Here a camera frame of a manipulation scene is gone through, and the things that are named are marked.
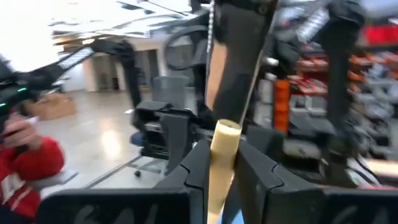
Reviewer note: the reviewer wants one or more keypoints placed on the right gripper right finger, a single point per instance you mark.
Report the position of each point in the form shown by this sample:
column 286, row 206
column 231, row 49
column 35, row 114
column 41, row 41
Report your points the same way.
column 280, row 199

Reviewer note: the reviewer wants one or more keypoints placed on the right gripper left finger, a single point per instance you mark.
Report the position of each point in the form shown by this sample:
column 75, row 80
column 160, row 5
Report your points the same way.
column 199, row 186

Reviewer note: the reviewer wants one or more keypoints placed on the orange cylinder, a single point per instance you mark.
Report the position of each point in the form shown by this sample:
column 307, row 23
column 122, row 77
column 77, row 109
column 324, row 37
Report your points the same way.
column 281, row 105

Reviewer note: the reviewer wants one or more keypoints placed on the grey mesh office chair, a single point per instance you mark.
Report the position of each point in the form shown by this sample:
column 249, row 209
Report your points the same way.
column 169, row 90

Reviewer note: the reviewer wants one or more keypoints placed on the cardboard box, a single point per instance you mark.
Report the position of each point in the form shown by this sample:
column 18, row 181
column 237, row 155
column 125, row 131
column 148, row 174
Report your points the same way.
column 49, row 107

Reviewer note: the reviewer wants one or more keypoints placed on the person's hand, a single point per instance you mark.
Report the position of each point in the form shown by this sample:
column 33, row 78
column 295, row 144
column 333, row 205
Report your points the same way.
column 21, row 132

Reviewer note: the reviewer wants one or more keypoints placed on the storage shelf with red bins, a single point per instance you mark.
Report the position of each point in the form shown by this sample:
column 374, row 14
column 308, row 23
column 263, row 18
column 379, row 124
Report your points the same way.
column 379, row 34

